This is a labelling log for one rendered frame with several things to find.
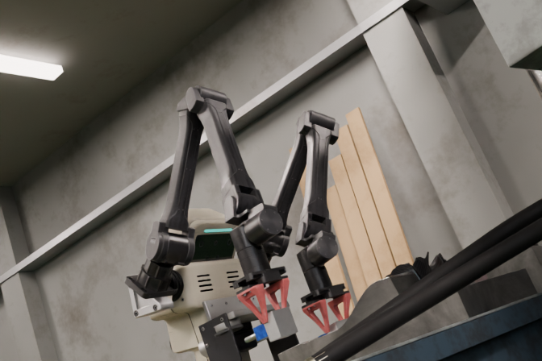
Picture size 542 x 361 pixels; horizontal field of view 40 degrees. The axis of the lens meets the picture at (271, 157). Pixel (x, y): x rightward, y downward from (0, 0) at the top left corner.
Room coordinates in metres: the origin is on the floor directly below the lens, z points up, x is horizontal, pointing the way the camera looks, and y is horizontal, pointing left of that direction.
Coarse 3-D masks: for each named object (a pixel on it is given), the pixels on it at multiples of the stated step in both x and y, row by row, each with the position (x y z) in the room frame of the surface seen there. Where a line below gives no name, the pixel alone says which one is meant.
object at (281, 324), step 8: (272, 312) 1.49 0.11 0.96; (280, 312) 1.50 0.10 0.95; (288, 312) 1.52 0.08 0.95; (272, 320) 1.49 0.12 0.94; (280, 320) 1.49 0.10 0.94; (288, 320) 1.51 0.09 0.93; (256, 328) 1.53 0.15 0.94; (264, 328) 1.52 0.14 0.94; (272, 328) 1.50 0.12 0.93; (280, 328) 1.49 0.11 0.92; (288, 328) 1.50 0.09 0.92; (296, 328) 1.52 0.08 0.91; (248, 336) 1.58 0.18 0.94; (256, 336) 1.54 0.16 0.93; (264, 336) 1.52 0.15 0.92; (272, 336) 1.50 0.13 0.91; (280, 336) 1.49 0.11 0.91; (288, 336) 1.54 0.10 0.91
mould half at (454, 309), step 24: (384, 288) 1.45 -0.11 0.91; (480, 288) 1.40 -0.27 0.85; (504, 288) 1.46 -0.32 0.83; (528, 288) 1.52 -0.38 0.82; (360, 312) 1.50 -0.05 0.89; (432, 312) 1.39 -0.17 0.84; (456, 312) 1.36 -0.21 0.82; (480, 312) 1.38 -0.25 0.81; (336, 336) 1.56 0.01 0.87; (408, 336) 1.44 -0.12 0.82; (288, 360) 1.67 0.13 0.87
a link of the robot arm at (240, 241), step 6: (240, 228) 1.49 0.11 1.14; (234, 234) 1.50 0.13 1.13; (240, 234) 1.49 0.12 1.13; (234, 240) 1.50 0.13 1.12; (240, 240) 1.49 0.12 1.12; (246, 240) 1.49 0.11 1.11; (234, 246) 1.51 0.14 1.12; (240, 246) 1.49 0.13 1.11; (246, 246) 1.49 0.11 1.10; (258, 246) 1.52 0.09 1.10
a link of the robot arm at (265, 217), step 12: (228, 204) 1.51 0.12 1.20; (264, 204) 1.45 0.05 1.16; (228, 216) 1.50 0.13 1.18; (240, 216) 1.49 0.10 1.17; (252, 216) 1.47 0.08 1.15; (264, 216) 1.44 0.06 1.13; (276, 216) 1.46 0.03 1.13; (252, 228) 1.45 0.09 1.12; (264, 228) 1.43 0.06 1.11; (276, 228) 1.45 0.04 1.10; (252, 240) 1.47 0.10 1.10; (264, 240) 1.47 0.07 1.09
